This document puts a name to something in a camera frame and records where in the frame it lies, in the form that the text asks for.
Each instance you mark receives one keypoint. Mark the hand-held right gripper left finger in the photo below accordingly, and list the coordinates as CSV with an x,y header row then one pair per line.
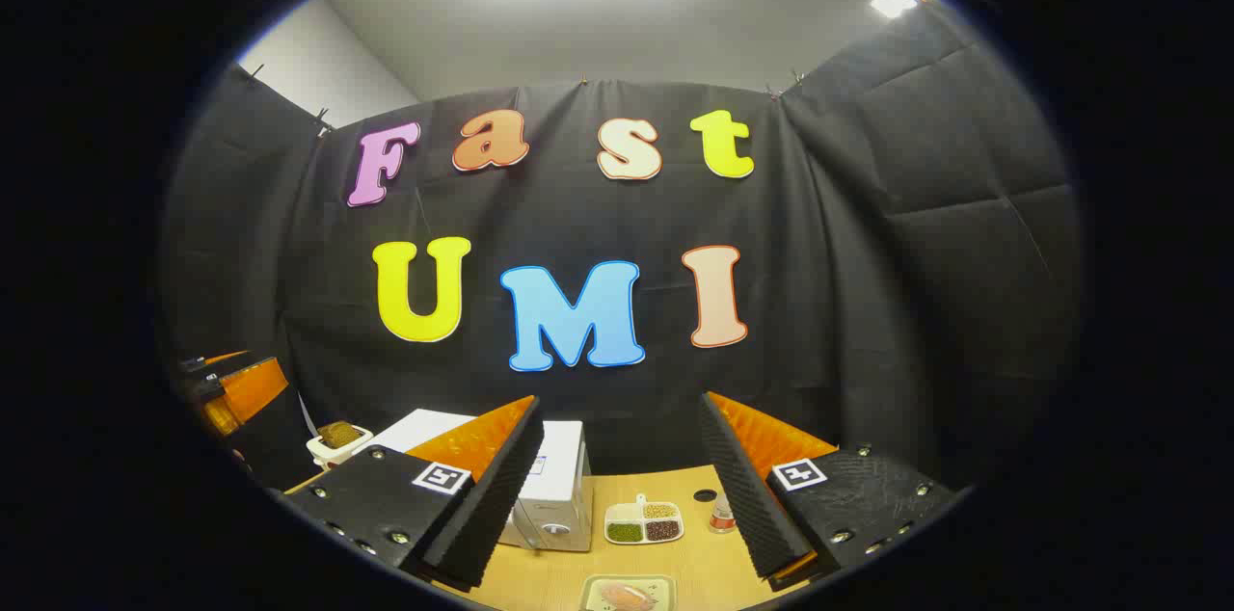
x,y
492,495

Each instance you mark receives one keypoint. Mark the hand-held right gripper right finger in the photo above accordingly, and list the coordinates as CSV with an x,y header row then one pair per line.
x,y
747,495

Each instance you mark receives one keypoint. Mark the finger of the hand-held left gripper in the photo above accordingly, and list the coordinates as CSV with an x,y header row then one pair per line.
x,y
253,394
207,362

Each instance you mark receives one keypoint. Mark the white microwave oven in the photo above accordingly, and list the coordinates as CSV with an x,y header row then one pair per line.
x,y
559,476

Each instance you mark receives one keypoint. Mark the tan bread bun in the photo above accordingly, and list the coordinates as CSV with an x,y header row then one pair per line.
x,y
629,597

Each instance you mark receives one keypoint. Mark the red label plastic bottle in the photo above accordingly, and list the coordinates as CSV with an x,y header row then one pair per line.
x,y
721,519

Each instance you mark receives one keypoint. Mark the brown bread slice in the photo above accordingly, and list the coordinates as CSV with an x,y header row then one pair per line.
x,y
339,435

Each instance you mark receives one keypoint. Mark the white toaster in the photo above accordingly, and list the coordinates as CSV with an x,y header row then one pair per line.
x,y
333,455

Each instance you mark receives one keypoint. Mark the white divided bean dish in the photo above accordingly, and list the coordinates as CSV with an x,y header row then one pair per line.
x,y
644,522

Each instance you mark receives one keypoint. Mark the white dotted square plate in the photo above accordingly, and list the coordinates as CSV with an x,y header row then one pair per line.
x,y
593,592

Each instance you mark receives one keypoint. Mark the black backdrop cloth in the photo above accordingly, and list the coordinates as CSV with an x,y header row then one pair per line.
x,y
868,303

